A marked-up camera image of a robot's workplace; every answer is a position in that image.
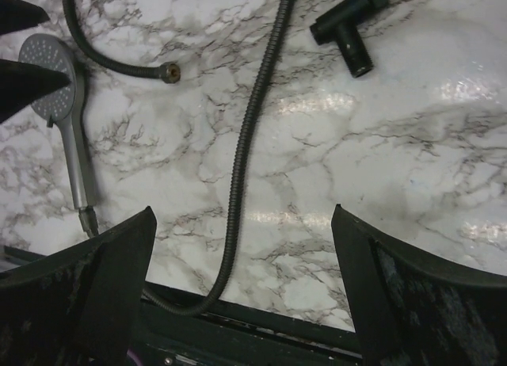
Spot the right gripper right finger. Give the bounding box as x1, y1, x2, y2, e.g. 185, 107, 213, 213
331, 205, 506, 365

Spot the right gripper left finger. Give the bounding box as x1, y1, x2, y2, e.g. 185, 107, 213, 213
1, 208, 157, 365

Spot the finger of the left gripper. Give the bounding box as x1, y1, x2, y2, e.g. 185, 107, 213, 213
0, 59, 70, 124
0, 0, 50, 36

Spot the grey shower head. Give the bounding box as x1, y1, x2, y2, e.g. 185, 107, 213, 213
18, 33, 98, 238

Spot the black metal shower hose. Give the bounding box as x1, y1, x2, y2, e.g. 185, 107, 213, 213
61, 0, 298, 318

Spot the black T-shaped fitting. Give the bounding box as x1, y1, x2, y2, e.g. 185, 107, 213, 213
310, 0, 389, 78

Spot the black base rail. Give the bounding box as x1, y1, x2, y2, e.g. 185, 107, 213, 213
0, 245, 365, 366

